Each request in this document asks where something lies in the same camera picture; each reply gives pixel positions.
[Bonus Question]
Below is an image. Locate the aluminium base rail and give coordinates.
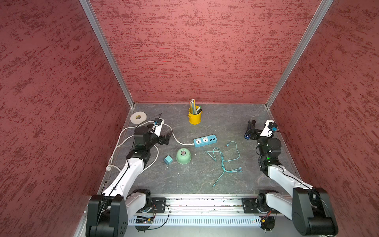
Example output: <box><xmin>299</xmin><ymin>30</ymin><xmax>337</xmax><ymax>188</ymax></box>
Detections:
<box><xmin>76</xmin><ymin>194</ymin><xmax>323</xmax><ymax>237</ymax></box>

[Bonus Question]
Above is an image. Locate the blue black handheld device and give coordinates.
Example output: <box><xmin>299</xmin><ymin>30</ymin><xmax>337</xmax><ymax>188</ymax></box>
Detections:
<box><xmin>244</xmin><ymin>131</ymin><xmax>252</xmax><ymax>140</ymax></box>

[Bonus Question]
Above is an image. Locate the white tape roll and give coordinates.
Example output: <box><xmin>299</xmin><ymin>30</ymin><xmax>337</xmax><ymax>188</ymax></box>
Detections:
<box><xmin>130</xmin><ymin>112</ymin><xmax>147</xmax><ymax>125</ymax></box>

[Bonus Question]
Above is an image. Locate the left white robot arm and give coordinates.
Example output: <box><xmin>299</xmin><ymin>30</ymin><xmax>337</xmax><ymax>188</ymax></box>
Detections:
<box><xmin>85</xmin><ymin>124</ymin><xmax>173</xmax><ymax>237</ymax></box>

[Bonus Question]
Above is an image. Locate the white power strip cord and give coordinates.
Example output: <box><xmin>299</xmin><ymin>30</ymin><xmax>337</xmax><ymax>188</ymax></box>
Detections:
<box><xmin>106</xmin><ymin>120</ymin><xmax>195</xmax><ymax>173</ymax></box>

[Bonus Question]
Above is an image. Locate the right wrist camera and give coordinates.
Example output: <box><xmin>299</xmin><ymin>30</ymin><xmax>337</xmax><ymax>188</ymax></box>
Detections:
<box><xmin>260</xmin><ymin>119</ymin><xmax>278</xmax><ymax>138</ymax></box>

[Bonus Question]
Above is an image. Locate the teal usb charger cube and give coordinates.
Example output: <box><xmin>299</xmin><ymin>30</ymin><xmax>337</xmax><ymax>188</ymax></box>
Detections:
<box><xmin>163</xmin><ymin>156</ymin><xmax>173</xmax><ymax>165</ymax></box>

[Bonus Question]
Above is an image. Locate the teal multi-head charging cable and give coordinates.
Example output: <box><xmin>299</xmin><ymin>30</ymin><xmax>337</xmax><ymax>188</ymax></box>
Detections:
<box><xmin>205</xmin><ymin>141</ymin><xmax>243</xmax><ymax>188</ymax></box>

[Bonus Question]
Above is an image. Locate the black marker in bucket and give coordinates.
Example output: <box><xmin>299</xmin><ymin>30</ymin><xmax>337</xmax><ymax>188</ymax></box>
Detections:
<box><xmin>196</xmin><ymin>106</ymin><xmax>202</xmax><ymax>114</ymax></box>

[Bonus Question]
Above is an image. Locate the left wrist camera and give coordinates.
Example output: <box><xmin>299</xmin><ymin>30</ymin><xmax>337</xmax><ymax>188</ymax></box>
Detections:
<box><xmin>152</xmin><ymin>118</ymin><xmax>164</xmax><ymax>137</ymax></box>

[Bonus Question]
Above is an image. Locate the teal power strip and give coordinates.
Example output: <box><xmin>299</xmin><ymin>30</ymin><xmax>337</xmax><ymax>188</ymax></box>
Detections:
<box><xmin>193</xmin><ymin>134</ymin><xmax>217</xmax><ymax>148</ymax></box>

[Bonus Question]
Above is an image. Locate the pencils bundle in bucket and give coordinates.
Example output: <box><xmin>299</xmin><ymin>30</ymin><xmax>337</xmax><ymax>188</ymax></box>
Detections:
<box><xmin>189</xmin><ymin>99</ymin><xmax>196</xmax><ymax>115</ymax></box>

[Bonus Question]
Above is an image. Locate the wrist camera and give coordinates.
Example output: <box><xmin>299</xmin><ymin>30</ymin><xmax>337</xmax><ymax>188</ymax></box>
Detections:
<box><xmin>152</xmin><ymin>118</ymin><xmax>164</xmax><ymax>137</ymax></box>
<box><xmin>260</xmin><ymin>119</ymin><xmax>278</xmax><ymax>138</ymax></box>

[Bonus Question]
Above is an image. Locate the yellow metal bucket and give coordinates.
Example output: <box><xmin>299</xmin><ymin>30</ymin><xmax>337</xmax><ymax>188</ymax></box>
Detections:
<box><xmin>188</xmin><ymin>106</ymin><xmax>202</xmax><ymax>125</ymax></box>

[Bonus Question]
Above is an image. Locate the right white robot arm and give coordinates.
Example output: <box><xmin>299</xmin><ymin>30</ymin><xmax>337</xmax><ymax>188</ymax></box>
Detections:
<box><xmin>244</xmin><ymin>119</ymin><xmax>339</xmax><ymax>237</ymax></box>

